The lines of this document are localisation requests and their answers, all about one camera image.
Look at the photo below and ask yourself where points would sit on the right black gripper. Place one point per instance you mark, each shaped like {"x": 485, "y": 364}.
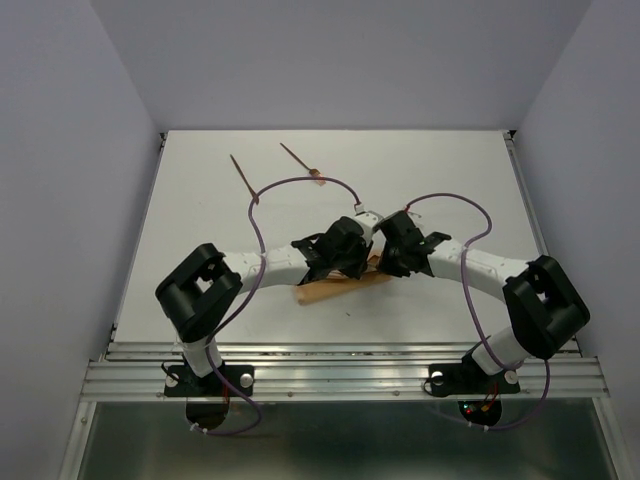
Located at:
{"x": 400, "y": 257}

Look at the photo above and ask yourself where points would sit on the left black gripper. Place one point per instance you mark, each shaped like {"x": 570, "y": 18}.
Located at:
{"x": 337, "y": 257}

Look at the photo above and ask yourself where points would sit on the peach satin napkin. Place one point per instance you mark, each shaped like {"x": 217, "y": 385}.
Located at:
{"x": 337, "y": 284}

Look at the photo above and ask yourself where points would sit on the copper fork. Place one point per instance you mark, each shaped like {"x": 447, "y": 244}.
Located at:
{"x": 313, "y": 173}

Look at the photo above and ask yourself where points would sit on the copper knife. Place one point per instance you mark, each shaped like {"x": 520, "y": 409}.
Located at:
{"x": 254, "y": 195}

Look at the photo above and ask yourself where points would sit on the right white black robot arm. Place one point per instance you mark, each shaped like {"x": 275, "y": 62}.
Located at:
{"x": 544, "y": 308}

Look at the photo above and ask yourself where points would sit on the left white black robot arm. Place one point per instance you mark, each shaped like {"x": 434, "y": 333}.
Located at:
{"x": 197, "y": 294}

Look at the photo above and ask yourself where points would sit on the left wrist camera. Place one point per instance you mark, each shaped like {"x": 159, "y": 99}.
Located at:
{"x": 368, "y": 221}

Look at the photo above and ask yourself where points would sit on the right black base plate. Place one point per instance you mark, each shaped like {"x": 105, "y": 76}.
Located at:
{"x": 446, "y": 379}

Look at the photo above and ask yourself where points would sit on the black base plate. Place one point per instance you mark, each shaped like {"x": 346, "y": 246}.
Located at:
{"x": 446, "y": 379}
{"x": 181, "y": 382}

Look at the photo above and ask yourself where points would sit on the aluminium rail frame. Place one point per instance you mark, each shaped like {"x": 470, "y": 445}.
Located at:
{"x": 339, "y": 382}

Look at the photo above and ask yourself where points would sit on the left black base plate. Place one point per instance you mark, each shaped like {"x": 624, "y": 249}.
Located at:
{"x": 181, "y": 382}

